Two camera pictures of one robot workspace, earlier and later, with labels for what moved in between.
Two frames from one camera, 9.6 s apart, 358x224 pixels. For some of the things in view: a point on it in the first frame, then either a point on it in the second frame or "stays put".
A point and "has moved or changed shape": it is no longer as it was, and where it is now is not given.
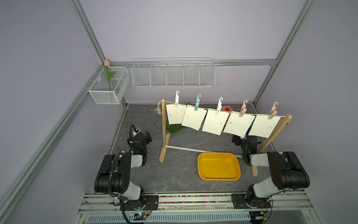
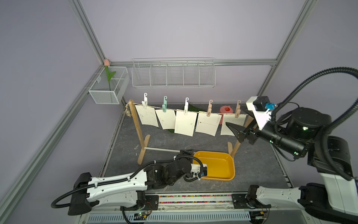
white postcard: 175,114 → 147,116
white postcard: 214,123 → 185,124
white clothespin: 176,99 → 144,103
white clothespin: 219,106 → 186,106
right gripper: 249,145 → 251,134
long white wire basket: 169,73 stays put
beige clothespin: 273,113 has moved or changed shape
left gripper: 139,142 → 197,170
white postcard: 263,126 has moved or changed shape
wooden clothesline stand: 166,137 → 144,141
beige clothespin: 243,109 → 209,108
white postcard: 193,119 → 167,120
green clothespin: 197,102 → 165,104
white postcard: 237,125 → 208,124
